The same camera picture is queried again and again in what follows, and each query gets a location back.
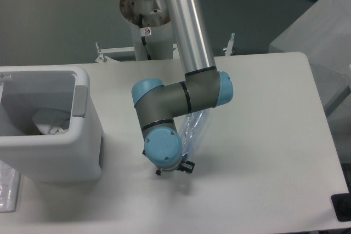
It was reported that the crushed clear plastic bottle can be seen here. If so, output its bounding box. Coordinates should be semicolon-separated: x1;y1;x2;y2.
178;109;210;161

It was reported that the white plastic wrapper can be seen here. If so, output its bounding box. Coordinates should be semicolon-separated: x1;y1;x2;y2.
32;109;71;135

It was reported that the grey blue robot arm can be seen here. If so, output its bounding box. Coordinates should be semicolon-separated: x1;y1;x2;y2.
120;0;234;175

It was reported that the white trash can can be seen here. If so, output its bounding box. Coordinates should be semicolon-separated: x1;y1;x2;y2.
1;66;104;182

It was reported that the white far right clamp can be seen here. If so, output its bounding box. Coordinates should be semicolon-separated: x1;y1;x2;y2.
223;33;236;56

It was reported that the black device at table edge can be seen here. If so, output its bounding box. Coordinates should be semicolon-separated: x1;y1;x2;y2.
331;193;350;222

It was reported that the white covered side table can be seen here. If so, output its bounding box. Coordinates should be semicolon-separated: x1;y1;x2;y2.
269;0;350;116

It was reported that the white left base bracket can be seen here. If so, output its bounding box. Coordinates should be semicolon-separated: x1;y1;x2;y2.
95;42;135;63

